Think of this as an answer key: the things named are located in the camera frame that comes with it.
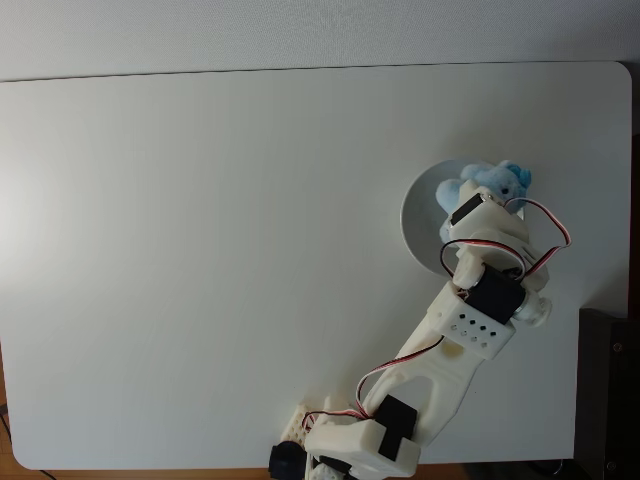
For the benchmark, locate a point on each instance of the white ceramic bowl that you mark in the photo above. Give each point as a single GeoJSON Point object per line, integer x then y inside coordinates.
{"type": "Point", "coordinates": [425, 210]}

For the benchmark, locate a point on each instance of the dark cabinet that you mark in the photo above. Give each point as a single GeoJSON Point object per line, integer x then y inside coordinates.
{"type": "Point", "coordinates": [610, 395]}

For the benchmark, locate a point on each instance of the skyblue plush doll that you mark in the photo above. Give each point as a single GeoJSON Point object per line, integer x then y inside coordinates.
{"type": "Point", "coordinates": [505, 180]}

